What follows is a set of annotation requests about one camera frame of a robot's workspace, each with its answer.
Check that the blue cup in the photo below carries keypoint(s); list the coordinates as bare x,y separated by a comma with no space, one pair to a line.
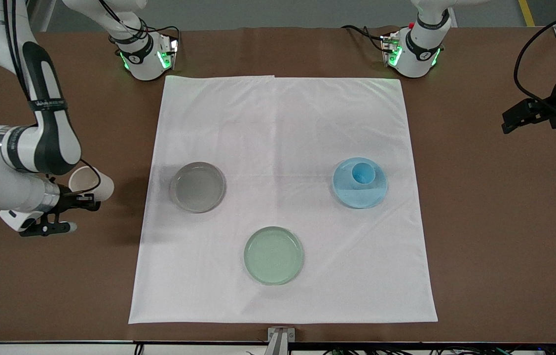
362,173

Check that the metal mounting bracket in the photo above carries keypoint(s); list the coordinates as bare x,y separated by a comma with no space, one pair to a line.
280,340

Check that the green plate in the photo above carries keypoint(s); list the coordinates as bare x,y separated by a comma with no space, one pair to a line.
274,255

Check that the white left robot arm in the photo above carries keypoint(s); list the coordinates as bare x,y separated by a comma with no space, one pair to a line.
421,49

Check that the white cloth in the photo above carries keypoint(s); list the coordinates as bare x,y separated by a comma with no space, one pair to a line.
282,138

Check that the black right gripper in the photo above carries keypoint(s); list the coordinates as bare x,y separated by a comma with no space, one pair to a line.
67,202

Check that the blue plate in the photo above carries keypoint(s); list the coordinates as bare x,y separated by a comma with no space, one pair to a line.
356,199

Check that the gray plate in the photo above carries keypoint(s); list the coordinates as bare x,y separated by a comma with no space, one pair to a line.
198,187

